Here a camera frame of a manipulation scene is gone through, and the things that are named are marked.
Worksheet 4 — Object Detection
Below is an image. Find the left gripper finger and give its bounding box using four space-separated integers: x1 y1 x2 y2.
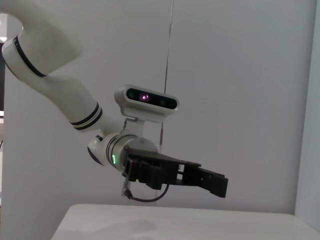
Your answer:
183 169 230 199
198 167 229 180

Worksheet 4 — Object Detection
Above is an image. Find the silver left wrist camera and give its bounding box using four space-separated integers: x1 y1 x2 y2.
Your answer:
114 85 181 141

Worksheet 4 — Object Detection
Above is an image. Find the silver left cable connector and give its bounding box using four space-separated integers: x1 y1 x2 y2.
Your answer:
120 179 132 198

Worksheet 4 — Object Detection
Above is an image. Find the thin hanging black wire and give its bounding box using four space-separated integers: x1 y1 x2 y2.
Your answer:
158 0 175 151

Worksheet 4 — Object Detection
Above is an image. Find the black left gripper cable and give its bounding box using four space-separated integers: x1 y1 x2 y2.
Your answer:
123 183 171 202

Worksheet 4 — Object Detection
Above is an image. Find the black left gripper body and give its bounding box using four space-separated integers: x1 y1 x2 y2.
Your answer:
121 146 202 190

